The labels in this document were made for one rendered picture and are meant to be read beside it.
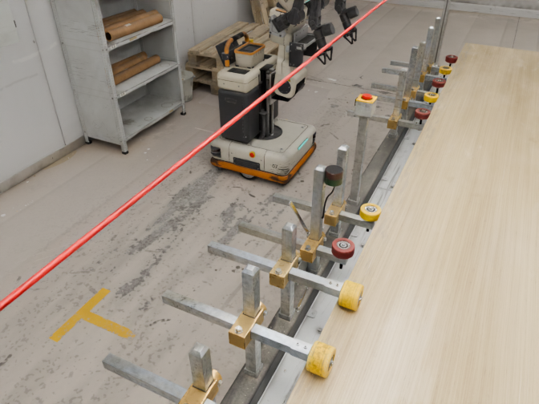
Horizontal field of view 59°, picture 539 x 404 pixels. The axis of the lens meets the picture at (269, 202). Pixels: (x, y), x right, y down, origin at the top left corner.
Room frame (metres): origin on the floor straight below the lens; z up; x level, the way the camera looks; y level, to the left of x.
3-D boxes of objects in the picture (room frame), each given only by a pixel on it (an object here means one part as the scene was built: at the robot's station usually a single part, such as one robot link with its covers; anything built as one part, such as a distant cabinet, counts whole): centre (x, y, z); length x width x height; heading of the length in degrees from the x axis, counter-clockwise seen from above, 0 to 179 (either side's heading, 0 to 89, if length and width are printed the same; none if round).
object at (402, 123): (2.46, -0.65, 0.81); 0.43 x 0.03 x 0.04; 64
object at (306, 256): (1.33, -0.16, 0.85); 0.14 x 0.06 x 0.05; 154
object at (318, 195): (1.35, -0.17, 0.93); 0.04 x 0.04 x 0.48; 64
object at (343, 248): (1.26, -0.26, 0.85); 0.08 x 0.08 x 0.11
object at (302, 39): (3.24, -0.22, 0.99); 0.28 x 0.16 x 0.22; 154
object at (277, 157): (3.36, 0.04, 0.16); 0.67 x 0.64 x 0.25; 64
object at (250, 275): (0.90, 0.05, 0.90); 0.04 x 0.04 x 0.48; 64
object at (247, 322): (0.88, 0.06, 0.95); 0.14 x 0.06 x 0.05; 154
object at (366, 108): (1.81, -0.39, 1.18); 0.07 x 0.07 x 0.08; 64
